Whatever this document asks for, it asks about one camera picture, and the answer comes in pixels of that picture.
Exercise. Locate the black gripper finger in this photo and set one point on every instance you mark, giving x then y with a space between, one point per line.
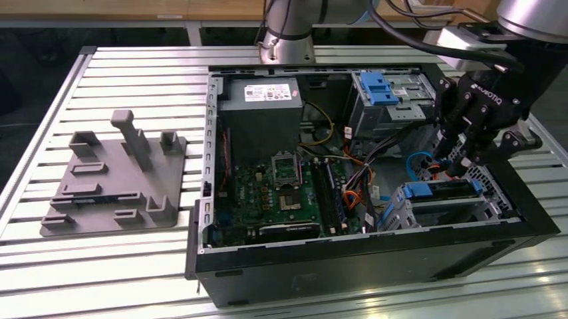
444 139
511 146

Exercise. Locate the hard disk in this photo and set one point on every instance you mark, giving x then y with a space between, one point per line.
419 190

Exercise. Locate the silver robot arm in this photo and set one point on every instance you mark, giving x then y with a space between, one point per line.
289 40

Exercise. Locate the grey metal disk bay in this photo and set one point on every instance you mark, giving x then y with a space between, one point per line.
404 217

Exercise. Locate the grey metal drive cage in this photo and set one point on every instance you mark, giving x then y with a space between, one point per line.
400 113

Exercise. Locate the blue plastic drive latch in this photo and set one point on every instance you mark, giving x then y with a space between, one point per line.
378 89

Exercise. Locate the CPU socket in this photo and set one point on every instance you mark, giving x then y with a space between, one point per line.
292 201

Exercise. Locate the grey power supply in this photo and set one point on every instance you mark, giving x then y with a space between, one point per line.
263 133

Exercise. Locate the black graphics card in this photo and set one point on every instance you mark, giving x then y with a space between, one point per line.
289 231

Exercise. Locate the black PC case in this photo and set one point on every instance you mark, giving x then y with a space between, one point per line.
355 272

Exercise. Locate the green motherboard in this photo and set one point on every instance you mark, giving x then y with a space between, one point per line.
253 199

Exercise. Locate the grey parts rack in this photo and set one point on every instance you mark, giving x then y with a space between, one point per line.
112 186

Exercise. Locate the wooden workbench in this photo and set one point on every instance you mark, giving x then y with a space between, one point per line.
133 8

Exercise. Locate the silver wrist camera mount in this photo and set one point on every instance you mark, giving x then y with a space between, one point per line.
452 43

